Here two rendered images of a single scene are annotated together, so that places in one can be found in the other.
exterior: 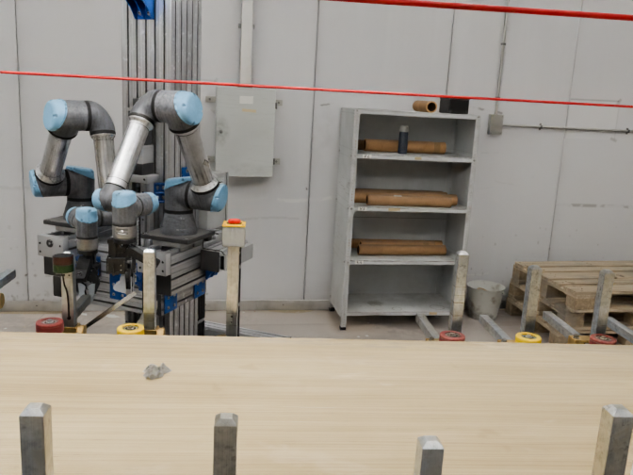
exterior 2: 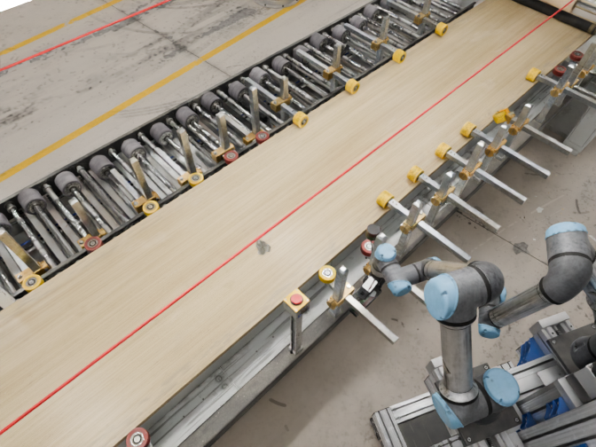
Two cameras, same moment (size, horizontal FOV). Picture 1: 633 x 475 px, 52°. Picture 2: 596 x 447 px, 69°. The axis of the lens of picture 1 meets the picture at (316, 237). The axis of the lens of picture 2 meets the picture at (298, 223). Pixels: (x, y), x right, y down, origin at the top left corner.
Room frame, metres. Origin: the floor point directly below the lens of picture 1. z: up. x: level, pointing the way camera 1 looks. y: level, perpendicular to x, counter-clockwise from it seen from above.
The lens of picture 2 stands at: (2.49, -0.17, 2.65)
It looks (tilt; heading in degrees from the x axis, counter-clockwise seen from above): 55 degrees down; 140
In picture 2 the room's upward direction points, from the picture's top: 1 degrees clockwise
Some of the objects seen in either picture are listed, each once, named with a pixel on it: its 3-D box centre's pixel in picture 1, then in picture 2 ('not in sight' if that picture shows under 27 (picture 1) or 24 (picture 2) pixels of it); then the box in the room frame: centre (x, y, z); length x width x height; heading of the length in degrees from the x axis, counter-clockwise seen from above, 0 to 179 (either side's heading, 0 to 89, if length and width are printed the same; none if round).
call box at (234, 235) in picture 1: (234, 235); (296, 304); (1.98, 0.26, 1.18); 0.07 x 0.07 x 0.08; 5
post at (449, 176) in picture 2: not in sight; (437, 203); (1.89, 1.27, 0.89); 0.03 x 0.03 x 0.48; 5
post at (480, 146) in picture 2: not in sight; (466, 175); (1.86, 1.51, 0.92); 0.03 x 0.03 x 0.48; 5
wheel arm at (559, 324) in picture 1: (572, 335); not in sight; (2.18, -0.93, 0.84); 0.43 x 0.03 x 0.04; 5
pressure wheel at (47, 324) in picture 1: (50, 337); (367, 251); (1.86, 0.80, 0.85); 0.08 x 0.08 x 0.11
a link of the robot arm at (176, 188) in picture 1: (180, 192); (494, 390); (2.62, 0.57, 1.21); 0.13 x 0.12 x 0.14; 71
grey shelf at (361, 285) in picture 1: (400, 219); not in sight; (4.65, -0.61, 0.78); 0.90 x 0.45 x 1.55; 100
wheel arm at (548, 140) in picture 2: not in sight; (540, 136); (1.94, 2.06, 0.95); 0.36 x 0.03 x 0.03; 5
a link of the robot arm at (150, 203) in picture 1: (137, 204); (400, 278); (2.15, 0.61, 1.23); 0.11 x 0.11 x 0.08; 71
